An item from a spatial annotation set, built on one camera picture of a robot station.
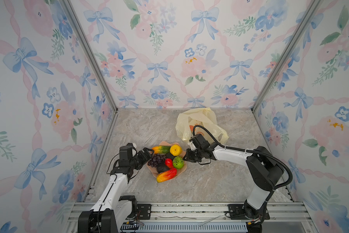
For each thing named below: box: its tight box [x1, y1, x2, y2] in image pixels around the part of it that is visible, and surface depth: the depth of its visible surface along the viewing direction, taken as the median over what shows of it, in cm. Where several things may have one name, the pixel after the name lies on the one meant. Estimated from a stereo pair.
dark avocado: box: [156, 164, 170, 174], surface depth 84 cm
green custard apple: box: [172, 155, 185, 169], surface depth 85 cm
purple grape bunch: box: [147, 153, 167, 168], surface depth 84 cm
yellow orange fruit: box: [169, 144, 183, 157], surface depth 88 cm
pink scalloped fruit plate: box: [146, 141, 188, 180], surface depth 85 cm
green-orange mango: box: [151, 145, 171, 155], surface depth 91 cm
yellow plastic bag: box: [175, 107, 229, 144], surface depth 97 cm
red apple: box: [165, 158, 175, 169], surface depth 86 cm
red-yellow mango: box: [156, 167, 178, 184], surface depth 79 cm
